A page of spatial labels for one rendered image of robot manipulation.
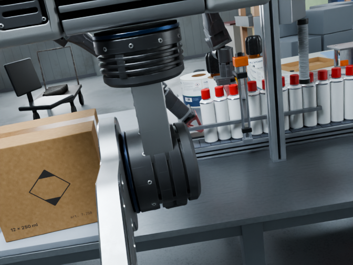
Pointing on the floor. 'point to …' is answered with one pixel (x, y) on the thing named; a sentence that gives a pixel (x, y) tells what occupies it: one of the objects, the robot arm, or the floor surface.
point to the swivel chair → (27, 70)
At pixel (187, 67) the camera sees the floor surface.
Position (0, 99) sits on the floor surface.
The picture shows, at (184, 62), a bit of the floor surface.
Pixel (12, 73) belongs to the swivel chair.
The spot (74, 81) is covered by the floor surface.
